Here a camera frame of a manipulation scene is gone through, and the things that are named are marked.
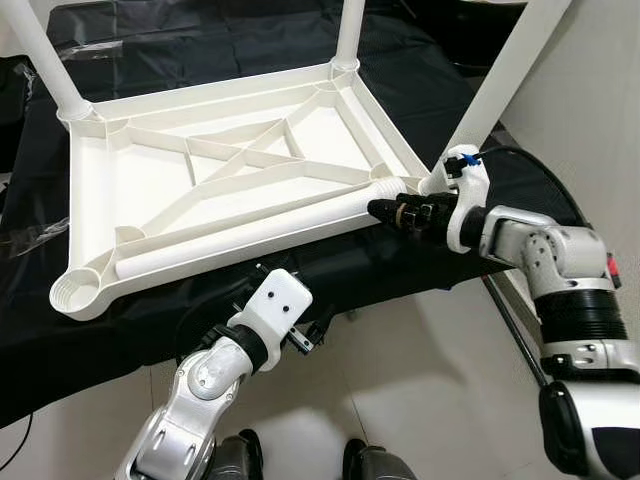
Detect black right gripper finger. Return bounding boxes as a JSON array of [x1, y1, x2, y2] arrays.
[[368, 198, 433, 231]]

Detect white plastic table top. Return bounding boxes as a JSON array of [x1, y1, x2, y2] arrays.
[[50, 60, 446, 321]]

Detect black tablecloth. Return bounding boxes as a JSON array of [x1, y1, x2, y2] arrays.
[[0, 0, 601, 426]]

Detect long black floor pole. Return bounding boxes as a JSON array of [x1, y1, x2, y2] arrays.
[[480, 275, 553, 388]]

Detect grey robot right leg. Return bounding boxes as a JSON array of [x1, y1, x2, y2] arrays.
[[343, 440, 416, 480]]

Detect black wok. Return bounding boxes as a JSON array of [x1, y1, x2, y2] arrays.
[[400, 0, 531, 71]]

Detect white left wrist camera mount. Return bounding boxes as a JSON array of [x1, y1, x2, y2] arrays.
[[232, 270, 314, 369]]

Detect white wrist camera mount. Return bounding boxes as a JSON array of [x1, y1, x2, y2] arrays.
[[440, 145, 491, 253], [232, 270, 314, 369]]

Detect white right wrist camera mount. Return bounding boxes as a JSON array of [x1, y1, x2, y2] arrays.
[[440, 145, 491, 253]]

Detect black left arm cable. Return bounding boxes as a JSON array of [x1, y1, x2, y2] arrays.
[[175, 265, 261, 361]]

